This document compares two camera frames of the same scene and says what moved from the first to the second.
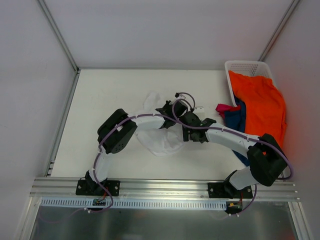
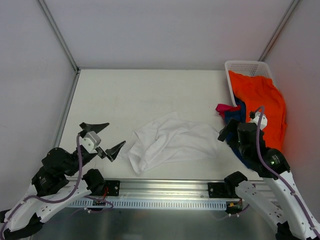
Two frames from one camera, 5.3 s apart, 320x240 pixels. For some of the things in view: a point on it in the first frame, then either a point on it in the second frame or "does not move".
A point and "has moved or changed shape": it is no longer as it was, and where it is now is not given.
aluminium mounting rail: (64, 188) does not move
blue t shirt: (236, 118) does not move
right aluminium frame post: (293, 4) does not move
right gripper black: (186, 135) to (227, 130)
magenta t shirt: (222, 108) does not move
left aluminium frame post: (52, 21) does not move
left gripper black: (169, 124) to (99, 150)
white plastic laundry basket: (247, 68) does not move
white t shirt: (160, 141) has moved or changed shape
